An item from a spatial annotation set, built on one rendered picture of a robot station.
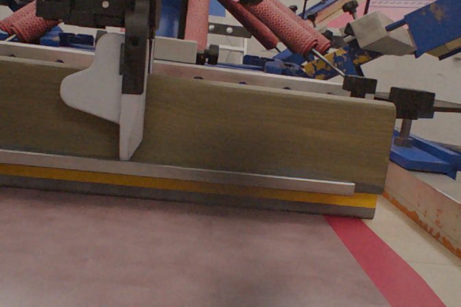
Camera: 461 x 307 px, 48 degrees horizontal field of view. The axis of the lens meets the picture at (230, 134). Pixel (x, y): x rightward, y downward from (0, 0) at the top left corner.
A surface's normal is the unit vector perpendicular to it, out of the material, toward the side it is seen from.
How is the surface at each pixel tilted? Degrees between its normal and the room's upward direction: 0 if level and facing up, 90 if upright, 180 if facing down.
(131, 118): 102
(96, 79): 82
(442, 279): 0
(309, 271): 0
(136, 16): 71
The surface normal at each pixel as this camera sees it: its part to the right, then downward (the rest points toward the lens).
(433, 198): -0.99, -0.11
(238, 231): 0.13, -0.98
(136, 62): 0.06, 0.39
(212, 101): 0.11, 0.16
